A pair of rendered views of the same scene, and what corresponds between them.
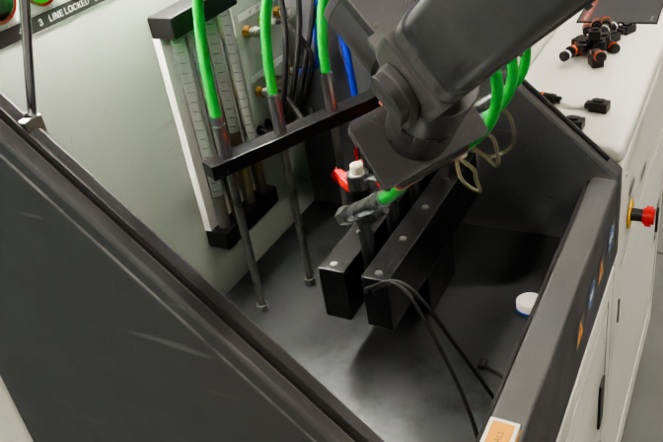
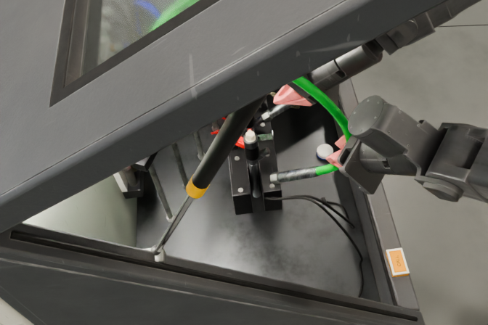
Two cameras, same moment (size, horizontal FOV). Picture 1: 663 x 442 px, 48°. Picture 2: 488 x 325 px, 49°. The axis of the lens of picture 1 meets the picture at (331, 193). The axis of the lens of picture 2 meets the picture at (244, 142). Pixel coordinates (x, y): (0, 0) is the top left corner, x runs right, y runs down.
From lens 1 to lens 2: 0.56 m
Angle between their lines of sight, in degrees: 33
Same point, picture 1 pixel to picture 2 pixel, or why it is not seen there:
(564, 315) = not seen: hidden behind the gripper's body
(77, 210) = (217, 291)
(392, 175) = (372, 186)
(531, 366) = (381, 209)
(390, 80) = (454, 192)
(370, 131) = (355, 167)
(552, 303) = not seen: hidden behind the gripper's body
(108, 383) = not seen: outside the picture
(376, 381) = (275, 237)
